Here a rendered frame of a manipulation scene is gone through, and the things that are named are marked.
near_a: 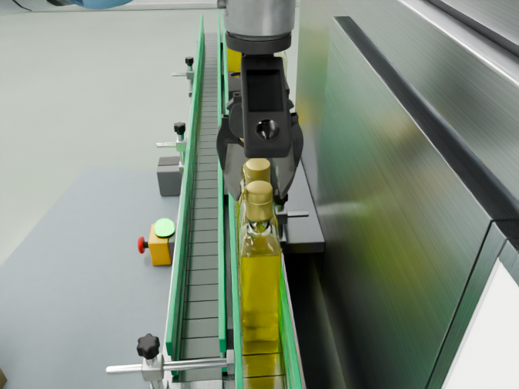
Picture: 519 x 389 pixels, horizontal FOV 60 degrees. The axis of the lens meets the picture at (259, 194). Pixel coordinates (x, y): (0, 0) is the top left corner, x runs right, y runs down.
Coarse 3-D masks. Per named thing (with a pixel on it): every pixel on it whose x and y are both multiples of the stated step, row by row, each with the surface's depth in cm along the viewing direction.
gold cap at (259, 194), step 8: (248, 184) 58; (256, 184) 58; (264, 184) 58; (248, 192) 57; (256, 192) 57; (264, 192) 57; (272, 192) 57; (248, 200) 58; (256, 200) 57; (264, 200) 57; (272, 200) 58; (248, 208) 58; (256, 208) 57; (264, 208) 58; (272, 208) 59; (248, 216) 59; (256, 216) 58; (264, 216) 58
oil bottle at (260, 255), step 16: (272, 224) 63; (240, 240) 62; (256, 240) 60; (272, 240) 60; (240, 256) 61; (256, 256) 61; (272, 256) 61; (240, 272) 66; (256, 272) 63; (272, 272) 63; (256, 288) 64; (272, 288) 65; (256, 304) 66; (272, 304) 67; (256, 320) 69; (272, 320) 69; (256, 336) 71; (272, 336) 71
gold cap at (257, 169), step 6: (246, 162) 62; (252, 162) 62; (258, 162) 62; (264, 162) 62; (246, 168) 62; (252, 168) 61; (258, 168) 61; (264, 168) 61; (246, 174) 63; (252, 174) 61; (258, 174) 61; (264, 174) 62; (246, 180) 63; (252, 180) 62; (258, 180) 62; (264, 180) 62; (246, 186) 64
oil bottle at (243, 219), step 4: (244, 204) 67; (240, 208) 67; (244, 208) 66; (240, 212) 67; (244, 212) 65; (240, 216) 66; (244, 216) 65; (272, 216) 65; (276, 216) 66; (240, 220) 66; (244, 220) 65; (248, 220) 65; (272, 220) 65; (276, 220) 66; (240, 224) 66; (244, 224) 65; (276, 224) 66; (240, 228) 66
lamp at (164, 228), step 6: (156, 222) 101; (162, 222) 100; (168, 222) 100; (156, 228) 99; (162, 228) 99; (168, 228) 99; (174, 228) 101; (156, 234) 100; (162, 234) 99; (168, 234) 100
